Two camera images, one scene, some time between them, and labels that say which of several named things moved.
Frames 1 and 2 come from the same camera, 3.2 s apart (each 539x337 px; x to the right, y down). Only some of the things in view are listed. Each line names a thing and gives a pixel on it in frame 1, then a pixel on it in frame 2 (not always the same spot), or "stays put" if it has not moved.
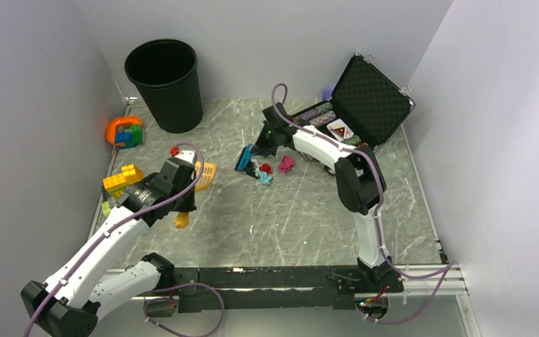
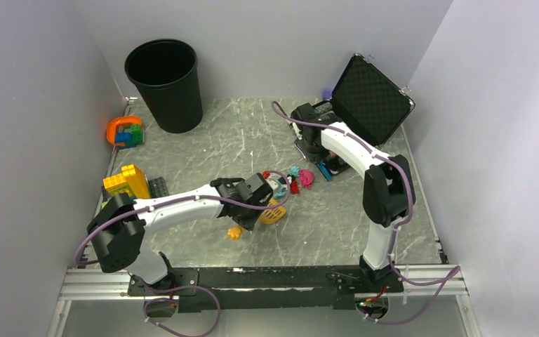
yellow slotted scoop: x=182 y=220 → x=266 y=216
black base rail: x=272 y=288 stays put
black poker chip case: x=366 y=106 stays put
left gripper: x=188 y=206 → x=248 y=223
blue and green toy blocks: x=130 y=135 stays put
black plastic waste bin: x=165 y=72 stays put
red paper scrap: x=267 y=168 → x=294 y=187
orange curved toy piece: x=110 y=131 stays put
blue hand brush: x=245 y=162 → x=325 y=170
